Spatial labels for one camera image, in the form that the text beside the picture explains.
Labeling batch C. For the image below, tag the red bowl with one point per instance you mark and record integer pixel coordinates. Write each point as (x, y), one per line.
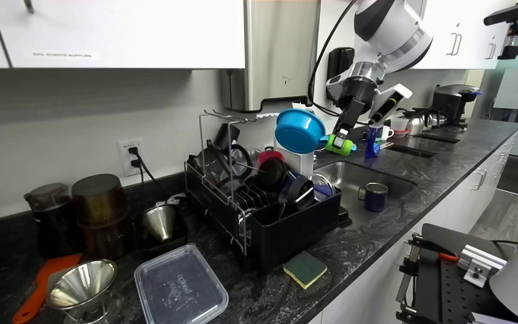
(268, 155)

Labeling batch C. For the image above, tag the white wall power outlet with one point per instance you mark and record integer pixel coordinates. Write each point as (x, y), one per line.
(126, 146)

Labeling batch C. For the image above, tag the dark blue steel-rimmed mug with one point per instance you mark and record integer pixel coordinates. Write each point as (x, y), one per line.
(376, 198)

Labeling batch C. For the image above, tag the black bowl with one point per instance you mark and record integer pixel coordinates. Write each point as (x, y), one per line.
(270, 173)

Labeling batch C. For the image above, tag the white mug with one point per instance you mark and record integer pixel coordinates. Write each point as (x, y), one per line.
(387, 133)

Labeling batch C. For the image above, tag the stainless paper towel dispenser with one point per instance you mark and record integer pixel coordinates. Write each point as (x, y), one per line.
(277, 54)

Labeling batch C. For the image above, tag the clear plastic container lid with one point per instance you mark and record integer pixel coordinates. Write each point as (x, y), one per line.
(180, 288)

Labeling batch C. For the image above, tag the brown stacked canister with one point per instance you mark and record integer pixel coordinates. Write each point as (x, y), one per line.
(99, 203)

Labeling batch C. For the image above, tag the steel cup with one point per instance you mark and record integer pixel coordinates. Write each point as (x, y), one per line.
(160, 221)

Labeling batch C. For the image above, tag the black overhead camera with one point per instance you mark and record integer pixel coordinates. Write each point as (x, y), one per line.
(513, 11)

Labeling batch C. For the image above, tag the blue bottle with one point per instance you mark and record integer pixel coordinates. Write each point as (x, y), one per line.
(370, 146)

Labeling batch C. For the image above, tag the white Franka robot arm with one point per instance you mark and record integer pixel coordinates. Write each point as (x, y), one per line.
(390, 29)

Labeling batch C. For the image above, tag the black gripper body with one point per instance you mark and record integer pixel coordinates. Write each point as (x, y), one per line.
(354, 99)

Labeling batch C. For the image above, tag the aluminium extrusion bar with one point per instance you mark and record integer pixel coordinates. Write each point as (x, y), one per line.
(480, 257)

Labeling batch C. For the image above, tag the orange spatula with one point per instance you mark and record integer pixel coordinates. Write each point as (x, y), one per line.
(43, 281)

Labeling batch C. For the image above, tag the black dish drying rack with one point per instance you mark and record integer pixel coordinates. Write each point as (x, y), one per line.
(295, 234)

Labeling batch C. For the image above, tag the black hanging cup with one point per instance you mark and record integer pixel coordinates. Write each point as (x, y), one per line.
(225, 137)

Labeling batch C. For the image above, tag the clear drinking glass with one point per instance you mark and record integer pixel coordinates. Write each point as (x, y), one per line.
(322, 189)

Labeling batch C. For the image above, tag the black clamp with orange tip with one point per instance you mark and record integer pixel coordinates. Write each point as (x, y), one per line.
(430, 246)

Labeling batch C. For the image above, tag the stainless steel sink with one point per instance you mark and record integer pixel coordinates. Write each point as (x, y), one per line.
(399, 183)

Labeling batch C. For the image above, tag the round dark lid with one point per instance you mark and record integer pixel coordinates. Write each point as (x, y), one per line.
(241, 160)

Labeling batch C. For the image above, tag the dark blue plate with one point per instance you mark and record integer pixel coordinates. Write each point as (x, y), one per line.
(297, 191)

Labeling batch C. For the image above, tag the black counter mat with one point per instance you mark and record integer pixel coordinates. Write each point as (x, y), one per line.
(439, 137)
(412, 151)

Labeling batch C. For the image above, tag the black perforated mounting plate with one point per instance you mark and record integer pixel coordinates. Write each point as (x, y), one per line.
(450, 293)

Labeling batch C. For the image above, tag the white base cabinet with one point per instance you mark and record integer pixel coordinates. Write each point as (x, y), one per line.
(450, 209)

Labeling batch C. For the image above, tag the black coffee machine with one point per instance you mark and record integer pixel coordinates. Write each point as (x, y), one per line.
(450, 104)

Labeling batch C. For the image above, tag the large steel funnel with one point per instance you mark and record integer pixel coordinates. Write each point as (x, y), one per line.
(81, 284)

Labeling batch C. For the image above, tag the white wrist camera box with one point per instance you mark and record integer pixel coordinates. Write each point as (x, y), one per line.
(390, 102)

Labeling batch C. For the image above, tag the dark glass jar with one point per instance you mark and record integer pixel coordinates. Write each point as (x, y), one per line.
(52, 218)

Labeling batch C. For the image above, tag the green and yellow sponge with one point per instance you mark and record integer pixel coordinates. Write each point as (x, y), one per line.
(304, 268)

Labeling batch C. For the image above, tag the white labelled wall cabinet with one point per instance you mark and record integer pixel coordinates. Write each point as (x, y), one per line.
(120, 29)

